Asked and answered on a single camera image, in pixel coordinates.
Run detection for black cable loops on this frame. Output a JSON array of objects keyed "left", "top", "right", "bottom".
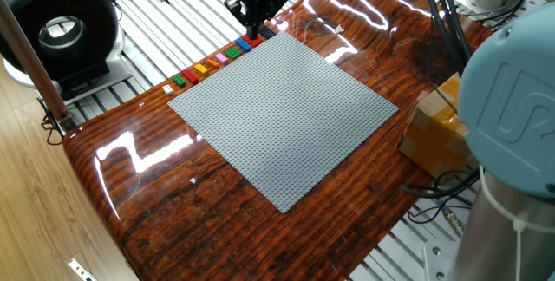
[{"left": 402, "top": 167, "right": 481, "bottom": 225}]

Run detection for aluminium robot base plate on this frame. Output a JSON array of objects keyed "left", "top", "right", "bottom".
[{"left": 422, "top": 239, "right": 463, "bottom": 281}]

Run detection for white zip tie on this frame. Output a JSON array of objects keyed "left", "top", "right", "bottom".
[{"left": 478, "top": 166, "right": 555, "bottom": 281}]

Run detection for black Lego plate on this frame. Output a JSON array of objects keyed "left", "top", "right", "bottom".
[{"left": 258, "top": 24, "right": 278, "bottom": 40}]

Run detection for wood-grain table cover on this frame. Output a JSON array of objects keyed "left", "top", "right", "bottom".
[{"left": 62, "top": 0, "right": 495, "bottom": 281}]

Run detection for black hanging cable bundle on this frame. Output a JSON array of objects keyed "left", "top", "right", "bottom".
[{"left": 422, "top": 0, "right": 473, "bottom": 76}]

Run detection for brown slanted frame post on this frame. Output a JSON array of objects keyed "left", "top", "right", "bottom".
[{"left": 0, "top": 0, "right": 75, "bottom": 134}]

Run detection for black ring-shaped device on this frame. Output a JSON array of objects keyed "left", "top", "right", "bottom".
[{"left": 0, "top": 0, "right": 134, "bottom": 105}]

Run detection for aluminium frame strut with bracket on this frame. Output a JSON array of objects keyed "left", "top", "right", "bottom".
[{"left": 67, "top": 258, "right": 99, "bottom": 281}]

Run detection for long red Lego brick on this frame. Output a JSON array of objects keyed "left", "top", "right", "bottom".
[{"left": 180, "top": 69, "right": 199, "bottom": 86}]

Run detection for wide red Lego plate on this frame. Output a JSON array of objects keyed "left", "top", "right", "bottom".
[{"left": 241, "top": 33, "right": 264, "bottom": 49}]

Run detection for large grey Lego baseplate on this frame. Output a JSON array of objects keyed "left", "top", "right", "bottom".
[{"left": 167, "top": 31, "right": 400, "bottom": 214}]

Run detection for taped cardboard box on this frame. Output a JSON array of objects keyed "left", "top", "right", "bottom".
[{"left": 397, "top": 72, "right": 478, "bottom": 179}]

